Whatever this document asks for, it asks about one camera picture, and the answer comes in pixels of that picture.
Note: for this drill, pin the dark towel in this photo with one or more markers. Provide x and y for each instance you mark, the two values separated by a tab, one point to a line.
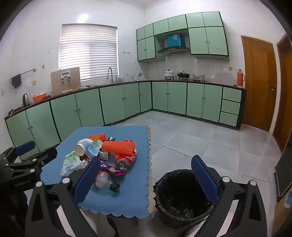
16	81

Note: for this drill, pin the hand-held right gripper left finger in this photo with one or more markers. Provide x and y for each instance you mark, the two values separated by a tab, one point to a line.
87	177

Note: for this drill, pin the clear plastic bottle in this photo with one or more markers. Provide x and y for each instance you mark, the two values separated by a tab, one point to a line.
103	180

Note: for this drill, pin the range hood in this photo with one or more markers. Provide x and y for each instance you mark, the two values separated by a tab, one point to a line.
173	50

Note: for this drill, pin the orange foam net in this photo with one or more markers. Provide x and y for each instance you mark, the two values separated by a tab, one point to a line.
99	137
116	148

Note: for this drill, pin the white plastic wrapper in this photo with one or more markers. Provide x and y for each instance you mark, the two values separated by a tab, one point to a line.
68	164

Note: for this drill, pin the cardboard box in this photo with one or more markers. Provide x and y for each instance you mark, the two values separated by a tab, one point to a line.
282	216

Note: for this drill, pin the black-lined trash bin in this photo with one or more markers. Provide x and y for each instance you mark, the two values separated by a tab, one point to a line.
180	193

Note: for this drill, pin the green wall cabinets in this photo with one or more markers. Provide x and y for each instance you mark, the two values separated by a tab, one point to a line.
198	41

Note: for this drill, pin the pale blue wrapper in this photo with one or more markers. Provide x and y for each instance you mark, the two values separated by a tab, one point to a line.
93	148

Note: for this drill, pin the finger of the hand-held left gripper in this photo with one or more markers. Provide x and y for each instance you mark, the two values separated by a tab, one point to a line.
46	157
25	147

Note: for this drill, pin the utensil holder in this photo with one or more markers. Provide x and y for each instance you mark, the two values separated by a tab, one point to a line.
130	78

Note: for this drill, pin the red thermos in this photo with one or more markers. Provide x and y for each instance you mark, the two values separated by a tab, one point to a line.
240	79

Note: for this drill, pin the white window blind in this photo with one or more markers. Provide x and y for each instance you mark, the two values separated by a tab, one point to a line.
89	52

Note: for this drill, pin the white cooking pot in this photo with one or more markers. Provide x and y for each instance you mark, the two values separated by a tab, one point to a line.
169	74

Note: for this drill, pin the glass jars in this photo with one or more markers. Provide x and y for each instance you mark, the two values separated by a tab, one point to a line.
201	77

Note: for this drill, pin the wooden cutting board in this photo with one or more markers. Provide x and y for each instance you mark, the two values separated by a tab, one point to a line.
57	84

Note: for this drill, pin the steel towel rail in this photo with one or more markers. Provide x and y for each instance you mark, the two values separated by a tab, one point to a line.
28	71

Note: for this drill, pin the green base cabinets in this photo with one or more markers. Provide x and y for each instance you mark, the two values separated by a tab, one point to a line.
178	98

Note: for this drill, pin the white paper cup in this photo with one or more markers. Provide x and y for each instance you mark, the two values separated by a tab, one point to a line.
81	147

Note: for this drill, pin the black framed panel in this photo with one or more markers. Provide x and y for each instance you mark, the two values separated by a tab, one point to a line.
285	175

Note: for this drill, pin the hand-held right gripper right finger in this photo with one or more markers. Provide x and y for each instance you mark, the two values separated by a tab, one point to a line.
205	180

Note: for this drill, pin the black wok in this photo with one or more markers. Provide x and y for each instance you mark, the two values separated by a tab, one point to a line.
183	74

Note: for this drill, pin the red drink can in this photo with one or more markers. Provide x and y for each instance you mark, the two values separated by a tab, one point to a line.
124	160

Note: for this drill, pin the steel faucet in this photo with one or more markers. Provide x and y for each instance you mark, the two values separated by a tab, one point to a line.
110	70

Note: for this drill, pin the beige table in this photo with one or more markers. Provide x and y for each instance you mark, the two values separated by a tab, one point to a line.
149	134

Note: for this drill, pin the wooden door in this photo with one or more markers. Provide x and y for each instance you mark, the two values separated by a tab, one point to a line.
257	86
285	91

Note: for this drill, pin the orange basin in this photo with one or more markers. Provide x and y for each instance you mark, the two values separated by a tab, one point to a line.
39	98

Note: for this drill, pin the blue snack packet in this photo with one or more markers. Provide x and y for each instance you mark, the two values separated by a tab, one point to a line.
110	169

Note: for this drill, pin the steel electric kettle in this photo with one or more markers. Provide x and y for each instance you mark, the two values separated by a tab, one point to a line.
26	100

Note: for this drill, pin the blue scalloped table mat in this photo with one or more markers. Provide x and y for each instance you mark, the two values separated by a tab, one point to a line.
136	136

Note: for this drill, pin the small white carton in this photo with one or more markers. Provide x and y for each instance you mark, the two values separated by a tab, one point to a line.
103	155

